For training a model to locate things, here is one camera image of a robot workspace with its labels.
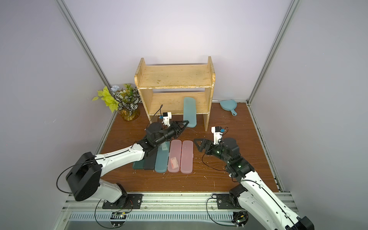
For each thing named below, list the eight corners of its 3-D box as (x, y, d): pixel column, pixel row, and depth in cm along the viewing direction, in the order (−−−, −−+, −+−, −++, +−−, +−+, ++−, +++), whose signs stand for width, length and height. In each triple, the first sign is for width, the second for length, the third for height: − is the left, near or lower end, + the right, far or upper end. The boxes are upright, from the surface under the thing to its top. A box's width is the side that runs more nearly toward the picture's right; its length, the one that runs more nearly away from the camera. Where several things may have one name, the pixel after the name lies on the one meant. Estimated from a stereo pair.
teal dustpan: (222, 115, 114) (223, 113, 112) (219, 101, 124) (220, 99, 122) (239, 115, 113) (240, 113, 111) (234, 101, 124) (235, 99, 122)
